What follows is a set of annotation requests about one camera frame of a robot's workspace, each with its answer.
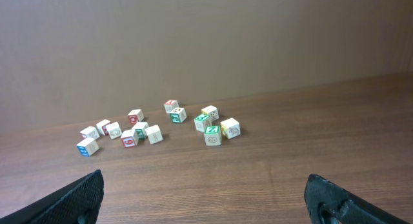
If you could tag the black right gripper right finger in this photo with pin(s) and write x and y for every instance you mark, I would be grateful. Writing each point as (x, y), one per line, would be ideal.
(327, 202)

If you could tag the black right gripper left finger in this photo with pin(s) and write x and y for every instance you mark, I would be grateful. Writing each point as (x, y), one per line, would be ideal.
(78, 202)

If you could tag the blue number wooden block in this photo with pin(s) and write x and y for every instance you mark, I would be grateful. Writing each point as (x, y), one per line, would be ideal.
(88, 146)

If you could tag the red number six block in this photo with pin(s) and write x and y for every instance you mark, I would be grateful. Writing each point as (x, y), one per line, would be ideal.
(129, 138)

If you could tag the wooden block letter Z side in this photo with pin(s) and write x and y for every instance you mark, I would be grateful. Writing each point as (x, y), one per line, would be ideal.
(91, 132)

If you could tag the red edged wooden block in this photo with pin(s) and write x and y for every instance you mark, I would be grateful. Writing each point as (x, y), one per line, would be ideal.
(101, 127)

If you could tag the wooden block animal drawing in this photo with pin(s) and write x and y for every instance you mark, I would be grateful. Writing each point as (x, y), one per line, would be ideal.
(114, 130)

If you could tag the green letter wooden block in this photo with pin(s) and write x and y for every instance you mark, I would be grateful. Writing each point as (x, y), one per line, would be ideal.
(140, 129)

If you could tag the wooden block number one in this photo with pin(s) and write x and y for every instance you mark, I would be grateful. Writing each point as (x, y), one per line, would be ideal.
(154, 134)

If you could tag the red letter Q block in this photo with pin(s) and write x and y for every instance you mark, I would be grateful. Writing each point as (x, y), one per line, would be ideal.
(135, 116)

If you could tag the yellow turtle wooden block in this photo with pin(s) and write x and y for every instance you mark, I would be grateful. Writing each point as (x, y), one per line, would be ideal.
(230, 128)

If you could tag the green letter Z block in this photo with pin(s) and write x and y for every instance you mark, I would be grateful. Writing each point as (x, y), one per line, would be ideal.
(213, 136)

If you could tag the green bordered picture block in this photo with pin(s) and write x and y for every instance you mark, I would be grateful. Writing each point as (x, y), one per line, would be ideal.
(178, 115)

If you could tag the red letter X block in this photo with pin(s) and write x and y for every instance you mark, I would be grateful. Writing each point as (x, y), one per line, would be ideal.
(170, 105)

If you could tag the yellow edged wooden block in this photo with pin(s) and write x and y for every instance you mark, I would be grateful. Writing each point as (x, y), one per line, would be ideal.
(211, 111)

